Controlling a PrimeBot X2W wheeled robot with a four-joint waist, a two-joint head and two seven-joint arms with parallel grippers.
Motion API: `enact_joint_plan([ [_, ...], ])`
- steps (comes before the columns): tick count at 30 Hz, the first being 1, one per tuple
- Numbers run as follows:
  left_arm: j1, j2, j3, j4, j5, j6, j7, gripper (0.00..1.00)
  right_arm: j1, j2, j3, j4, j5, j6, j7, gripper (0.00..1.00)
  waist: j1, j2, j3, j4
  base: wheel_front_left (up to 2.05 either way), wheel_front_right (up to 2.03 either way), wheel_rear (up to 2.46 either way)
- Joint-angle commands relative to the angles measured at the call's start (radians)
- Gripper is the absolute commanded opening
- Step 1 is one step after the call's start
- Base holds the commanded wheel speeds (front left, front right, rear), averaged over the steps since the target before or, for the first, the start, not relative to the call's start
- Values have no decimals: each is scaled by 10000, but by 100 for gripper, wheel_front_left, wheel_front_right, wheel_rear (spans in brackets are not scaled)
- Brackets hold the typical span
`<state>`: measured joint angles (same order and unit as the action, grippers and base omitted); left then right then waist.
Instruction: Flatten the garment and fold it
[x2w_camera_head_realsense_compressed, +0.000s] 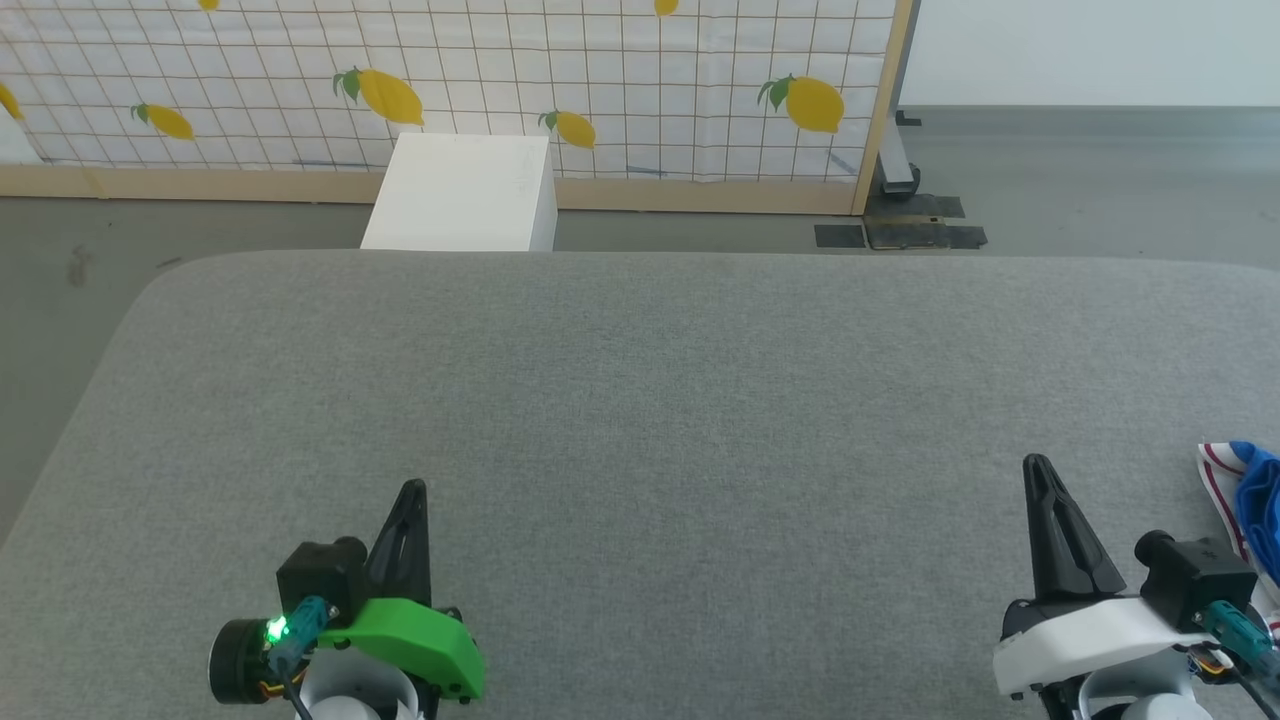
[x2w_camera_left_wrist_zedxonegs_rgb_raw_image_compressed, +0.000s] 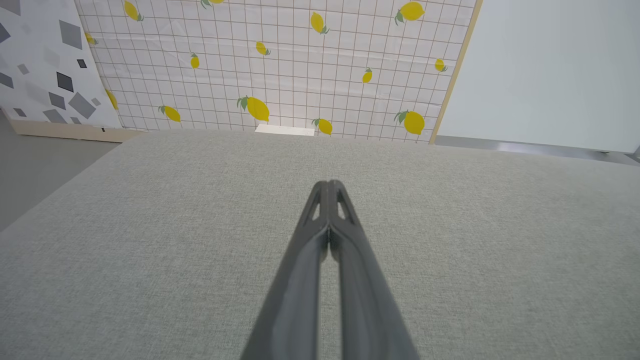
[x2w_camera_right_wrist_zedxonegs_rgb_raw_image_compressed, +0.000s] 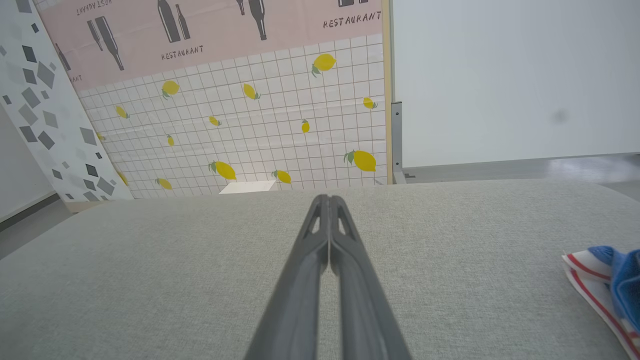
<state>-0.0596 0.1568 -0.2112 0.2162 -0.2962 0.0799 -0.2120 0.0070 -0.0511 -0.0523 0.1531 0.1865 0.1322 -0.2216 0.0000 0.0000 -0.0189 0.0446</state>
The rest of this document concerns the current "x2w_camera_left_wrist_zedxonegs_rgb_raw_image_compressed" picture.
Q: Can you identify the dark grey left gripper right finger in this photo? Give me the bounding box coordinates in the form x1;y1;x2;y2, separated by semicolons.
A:
328;179;422;360

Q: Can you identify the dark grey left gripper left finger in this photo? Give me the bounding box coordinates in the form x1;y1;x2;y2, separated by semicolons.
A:
240;180;330;360

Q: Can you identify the grey fabric sofa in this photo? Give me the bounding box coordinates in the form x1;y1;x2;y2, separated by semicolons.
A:
0;129;640;360

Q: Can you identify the lemon print checked cloth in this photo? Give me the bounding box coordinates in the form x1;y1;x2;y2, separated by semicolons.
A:
74;0;477;143

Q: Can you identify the beige base board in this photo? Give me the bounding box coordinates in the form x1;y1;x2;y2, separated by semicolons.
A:
9;119;147;144

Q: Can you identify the plain white panel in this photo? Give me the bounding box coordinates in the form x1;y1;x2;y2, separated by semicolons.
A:
436;0;640;155

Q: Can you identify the grey geometric pattern panel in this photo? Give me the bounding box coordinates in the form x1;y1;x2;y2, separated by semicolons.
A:
0;0;124;130

